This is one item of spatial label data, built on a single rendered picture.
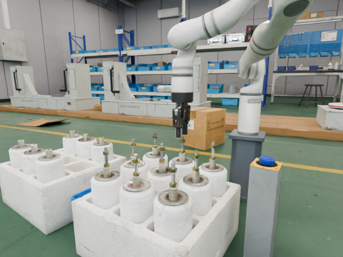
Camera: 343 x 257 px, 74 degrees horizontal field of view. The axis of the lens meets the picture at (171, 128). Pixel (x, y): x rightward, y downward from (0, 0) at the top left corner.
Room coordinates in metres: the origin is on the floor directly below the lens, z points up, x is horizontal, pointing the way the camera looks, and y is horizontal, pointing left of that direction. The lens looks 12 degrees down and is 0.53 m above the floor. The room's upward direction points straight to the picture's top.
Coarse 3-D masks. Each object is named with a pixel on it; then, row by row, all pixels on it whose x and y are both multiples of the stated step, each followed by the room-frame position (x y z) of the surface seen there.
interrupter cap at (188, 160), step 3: (174, 159) 0.78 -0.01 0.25; (177, 159) 0.78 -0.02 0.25; (186, 159) 0.78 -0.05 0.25; (189, 159) 0.77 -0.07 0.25; (174, 162) 0.74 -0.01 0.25; (177, 162) 0.75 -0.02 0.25; (180, 162) 0.74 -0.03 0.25; (183, 162) 0.74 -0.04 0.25; (186, 162) 0.74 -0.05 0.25; (189, 162) 0.74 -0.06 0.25
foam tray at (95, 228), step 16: (80, 208) 0.59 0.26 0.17; (96, 208) 0.58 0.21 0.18; (112, 208) 0.58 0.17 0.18; (224, 208) 0.59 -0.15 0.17; (80, 224) 0.59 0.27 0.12; (96, 224) 0.55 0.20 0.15; (112, 224) 0.52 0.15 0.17; (128, 224) 0.50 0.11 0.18; (144, 224) 0.50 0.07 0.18; (192, 224) 0.53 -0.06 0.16; (208, 224) 0.50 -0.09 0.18; (224, 224) 0.60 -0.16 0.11; (80, 240) 0.60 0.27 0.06; (96, 240) 0.55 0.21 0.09; (112, 240) 0.52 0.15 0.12; (128, 240) 0.49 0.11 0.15; (144, 240) 0.46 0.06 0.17; (160, 240) 0.44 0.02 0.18; (192, 240) 0.44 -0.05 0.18; (208, 240) 0.50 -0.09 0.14; (224, 240) 0.60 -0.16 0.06; (96, 256) 0.56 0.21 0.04; (112, 256) 0.52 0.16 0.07; (128, 256) 0.49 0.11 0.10; (144, 256) 0.46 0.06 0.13; (160, 256) 0.43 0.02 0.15; (176, 256) 0.41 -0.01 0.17; (192, 256) 0.43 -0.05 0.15; (208, 256) 0.50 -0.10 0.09
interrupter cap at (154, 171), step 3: (153, 168) 0.69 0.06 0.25; (156, 168) 0.69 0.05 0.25; (168, 168) 0.69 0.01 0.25; (150, 171) 0.66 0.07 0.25; (153, 171) 0.66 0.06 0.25; (156, 171) 0.67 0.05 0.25; (168, 171) 0.66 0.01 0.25; (153, 174) 0.64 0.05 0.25; (156, 174) 0.64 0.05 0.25; (159, 174) 0.64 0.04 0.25; (162, 174) 0.64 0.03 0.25; (165, 174) 0.64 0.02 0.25; (168, 174) 0.64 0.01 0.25
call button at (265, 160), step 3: (261, 156) 0.59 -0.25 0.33; (264, 156) 0.59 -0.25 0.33; (267, 156) 0.59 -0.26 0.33; (261, 159) 0.56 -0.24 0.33; (264, 159) 0.56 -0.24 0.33; (267, 159) 0.56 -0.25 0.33; (270, 159) 0.56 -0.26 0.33; (273, 159) 0.56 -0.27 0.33; (261, 162) 0.57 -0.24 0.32; (264, 162) 0.56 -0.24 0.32; (267, 162) 0.55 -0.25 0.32; (270, 162) 0.55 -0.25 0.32; (273, 162) 0.55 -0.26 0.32
